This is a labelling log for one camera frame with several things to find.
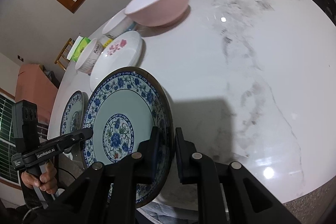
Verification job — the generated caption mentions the white dog print bowl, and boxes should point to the white dog print bowl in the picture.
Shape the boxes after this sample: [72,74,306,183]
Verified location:
[102,9,137,40]

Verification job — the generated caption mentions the white ribbed rabbit bowl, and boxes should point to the white ribbed rabbit bowl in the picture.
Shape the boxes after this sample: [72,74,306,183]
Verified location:
[75,38,104,74]

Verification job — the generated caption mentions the pink covered box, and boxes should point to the pink covered box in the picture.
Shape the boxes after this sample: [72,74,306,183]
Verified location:
[15,64,58,124]

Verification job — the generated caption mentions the yellow small object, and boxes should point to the yellow small object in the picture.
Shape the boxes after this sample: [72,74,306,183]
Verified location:
[103,39,113,48]

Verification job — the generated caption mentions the light wooden chair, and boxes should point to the light wooden chair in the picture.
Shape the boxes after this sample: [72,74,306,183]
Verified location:
[54,38,74,71]

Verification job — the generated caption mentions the left hand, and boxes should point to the left hand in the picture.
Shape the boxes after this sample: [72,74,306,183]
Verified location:
[21,161,58,194]

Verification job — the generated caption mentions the white plate pink flowers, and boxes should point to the white plate pink flowers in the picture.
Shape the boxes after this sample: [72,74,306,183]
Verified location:
[89,31,143,92]

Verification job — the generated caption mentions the green tissue pack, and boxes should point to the green tissue pack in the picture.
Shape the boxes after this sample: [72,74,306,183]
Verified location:
[67,36,91,62]

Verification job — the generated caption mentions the blue floral plate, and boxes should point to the blue floral plate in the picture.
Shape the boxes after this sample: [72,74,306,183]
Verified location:
[60,90,84,135]
[81,67,174,207]

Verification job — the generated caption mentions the pink plastic bowl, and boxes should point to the pink plastic bowl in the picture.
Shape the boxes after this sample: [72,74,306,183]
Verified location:
[125,0,189,27]

